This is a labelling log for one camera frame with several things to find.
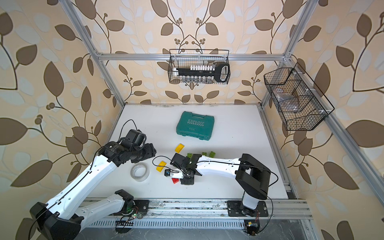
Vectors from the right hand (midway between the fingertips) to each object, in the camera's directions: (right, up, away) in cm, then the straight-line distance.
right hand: (185, 175), depth 83 cm
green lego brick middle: (+11, +10, +9) cm, 17 cm away
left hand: (-17, +15, -7) cm, 24 cm away
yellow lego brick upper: (-5, +13, +13) cm, 19 cm away
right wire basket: (+59, +38, -10) cm, 71 cm away
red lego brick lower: (-6, -2, -1) cm, 6 cm away
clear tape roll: (-27, +1, +4) cm, 27 cm away
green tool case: (+7, +27, +19) cm, 34 cm away
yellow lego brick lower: (-15, +2, +5) cm, 16 cm away
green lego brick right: (+16, +9, +11) cm, 22 cm away
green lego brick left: (+2, +9, +9) cm, 13 cm away
